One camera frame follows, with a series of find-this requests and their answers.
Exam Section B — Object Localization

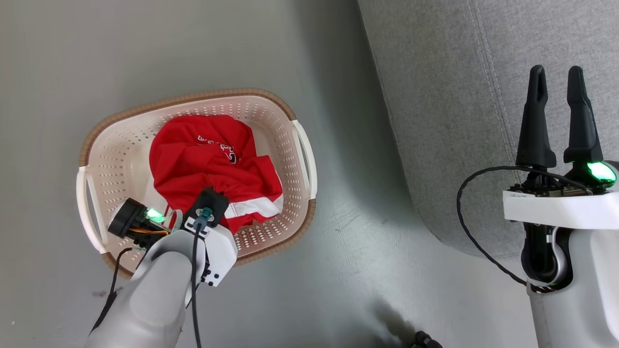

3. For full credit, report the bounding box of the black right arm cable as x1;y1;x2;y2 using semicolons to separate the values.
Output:
456;166;593;286

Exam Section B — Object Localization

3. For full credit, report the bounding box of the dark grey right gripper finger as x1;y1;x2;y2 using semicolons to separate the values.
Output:
515;64;558;170
563;65;605;165

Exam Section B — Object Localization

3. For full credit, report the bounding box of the cream perforated laundry basket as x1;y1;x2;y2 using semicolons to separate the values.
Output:
76;88;318;281

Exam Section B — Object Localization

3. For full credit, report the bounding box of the red basketball jersey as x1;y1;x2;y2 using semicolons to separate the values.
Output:
149;115;284;236

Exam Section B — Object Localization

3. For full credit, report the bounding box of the grey fabric sofa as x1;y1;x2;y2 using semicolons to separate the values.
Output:
357;0;619;259

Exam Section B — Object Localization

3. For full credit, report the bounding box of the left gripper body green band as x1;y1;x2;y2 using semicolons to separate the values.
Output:
107;198;237;287

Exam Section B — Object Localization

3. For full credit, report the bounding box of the black left camera cable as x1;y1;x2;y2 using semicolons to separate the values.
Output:
191;208;213;348

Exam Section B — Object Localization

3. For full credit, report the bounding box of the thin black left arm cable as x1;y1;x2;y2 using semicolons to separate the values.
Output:
89;247;132;334

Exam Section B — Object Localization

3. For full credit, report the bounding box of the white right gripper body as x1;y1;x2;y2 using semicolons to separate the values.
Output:
503;160;619;230

